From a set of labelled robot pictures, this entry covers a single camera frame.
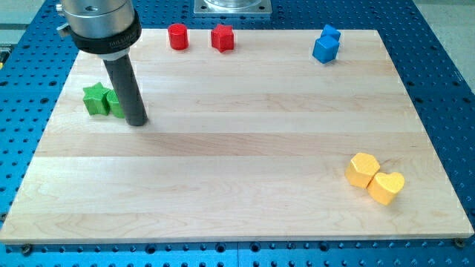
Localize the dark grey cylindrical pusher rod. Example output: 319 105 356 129
103 55 147 126

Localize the blue cube block front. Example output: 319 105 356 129
312 36 340 64

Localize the green cylinder block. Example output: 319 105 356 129
106 90 125 119

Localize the red cylinder block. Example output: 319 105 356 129
168 24 189 50

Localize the yellow hexagon block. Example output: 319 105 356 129
344 153 380 188

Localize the red star block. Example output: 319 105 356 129
211 24 235 53

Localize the blue cube block rear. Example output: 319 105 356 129
321 24 341 42

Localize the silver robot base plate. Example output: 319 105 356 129
194 0 272 15

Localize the green star block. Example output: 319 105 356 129
82 82 111 116

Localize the yellow heart block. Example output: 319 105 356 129
367 172 405 205

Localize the blue cube block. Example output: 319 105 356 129
321 24 341 42
312 36 340 64

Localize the light wooden board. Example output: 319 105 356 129
1 30 474 244

